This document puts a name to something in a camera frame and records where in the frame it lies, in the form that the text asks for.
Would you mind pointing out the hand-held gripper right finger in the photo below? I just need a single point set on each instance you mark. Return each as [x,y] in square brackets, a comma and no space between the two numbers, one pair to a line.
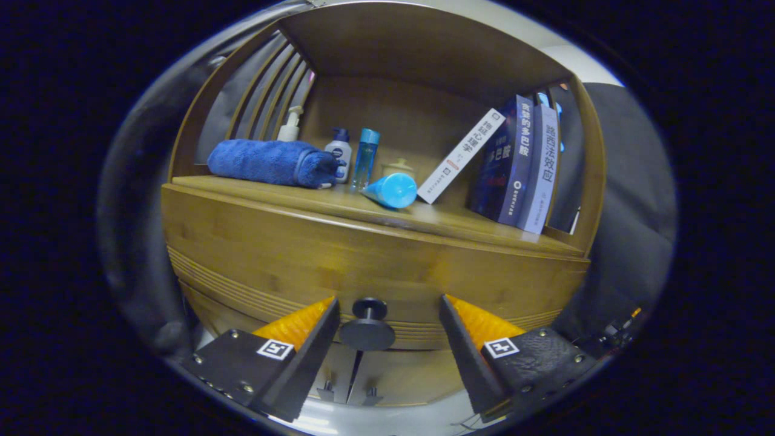
[469,363]

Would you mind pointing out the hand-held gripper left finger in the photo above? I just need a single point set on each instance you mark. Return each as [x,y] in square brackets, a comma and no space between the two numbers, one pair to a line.
[300,363]

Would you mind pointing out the wooden drawer with black knob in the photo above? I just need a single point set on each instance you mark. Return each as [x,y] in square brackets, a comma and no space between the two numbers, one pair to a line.
[272,254]

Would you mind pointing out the blue and white tube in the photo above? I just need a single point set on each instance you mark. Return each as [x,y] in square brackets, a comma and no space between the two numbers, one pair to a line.
[393,191]

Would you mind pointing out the wooden countertop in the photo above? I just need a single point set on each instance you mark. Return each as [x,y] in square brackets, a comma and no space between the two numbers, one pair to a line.
[460,221]

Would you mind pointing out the wooden cabinet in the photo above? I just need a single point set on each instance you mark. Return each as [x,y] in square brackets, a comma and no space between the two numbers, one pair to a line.
[412,48]

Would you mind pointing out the pale purple book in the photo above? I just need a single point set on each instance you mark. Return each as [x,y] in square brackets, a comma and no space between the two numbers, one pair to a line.
[545,175]

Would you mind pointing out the dark blue book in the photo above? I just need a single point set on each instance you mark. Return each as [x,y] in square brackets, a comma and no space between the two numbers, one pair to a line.
[508,163]

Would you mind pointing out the blue folded towel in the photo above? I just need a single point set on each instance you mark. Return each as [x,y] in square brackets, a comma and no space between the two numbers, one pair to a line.
[260,160]

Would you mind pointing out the beige lidded tea cup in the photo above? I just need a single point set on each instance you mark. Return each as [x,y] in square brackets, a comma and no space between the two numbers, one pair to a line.
[398,168]

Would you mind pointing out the white book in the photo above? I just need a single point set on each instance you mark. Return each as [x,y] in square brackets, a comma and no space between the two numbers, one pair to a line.
[463,154]

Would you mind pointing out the clear blue bottle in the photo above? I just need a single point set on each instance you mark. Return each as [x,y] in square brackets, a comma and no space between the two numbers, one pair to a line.
[365,157]

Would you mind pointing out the white bottle with blue cap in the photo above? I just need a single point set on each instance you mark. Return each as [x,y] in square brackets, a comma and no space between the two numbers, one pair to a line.
[339,148]

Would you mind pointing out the white pump bottle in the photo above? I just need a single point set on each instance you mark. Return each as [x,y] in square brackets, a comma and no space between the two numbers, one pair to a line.
[290,130]

